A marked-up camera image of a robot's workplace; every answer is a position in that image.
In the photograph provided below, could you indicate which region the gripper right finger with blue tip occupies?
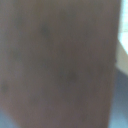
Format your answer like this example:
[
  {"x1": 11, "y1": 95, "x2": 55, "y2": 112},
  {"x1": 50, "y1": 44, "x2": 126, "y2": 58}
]
[{"x1": 109, "y1": 65, "x2": 128, "y2": 128}]

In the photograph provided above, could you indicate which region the gripper left finger with blue tip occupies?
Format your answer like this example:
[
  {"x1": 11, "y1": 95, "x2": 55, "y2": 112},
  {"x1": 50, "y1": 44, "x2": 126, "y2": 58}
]
[{"x1": 0, "y1": 111, "x2": 10, "y2": 128}]

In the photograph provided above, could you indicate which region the pink mug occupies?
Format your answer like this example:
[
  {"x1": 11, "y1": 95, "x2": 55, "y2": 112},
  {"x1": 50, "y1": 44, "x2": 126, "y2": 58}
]
[{"x1": 0, "y1": 0, "x2": 122, "y2": 128}]

